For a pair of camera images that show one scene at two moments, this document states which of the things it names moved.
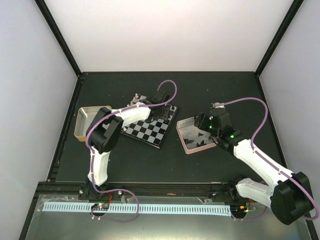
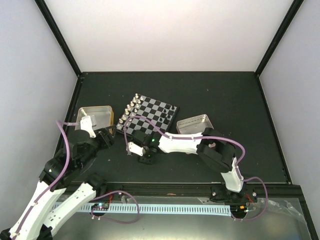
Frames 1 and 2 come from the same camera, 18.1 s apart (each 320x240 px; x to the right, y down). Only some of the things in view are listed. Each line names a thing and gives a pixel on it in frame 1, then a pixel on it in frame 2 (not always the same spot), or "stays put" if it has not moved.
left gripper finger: (166, 112) to (107, 128)
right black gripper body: (202, 120) to (150, 160)
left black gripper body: (161, 114) to (107, 141)
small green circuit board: (100, 206) stays put
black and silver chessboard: (153, 133) stays put
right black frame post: (278, 39) stays put
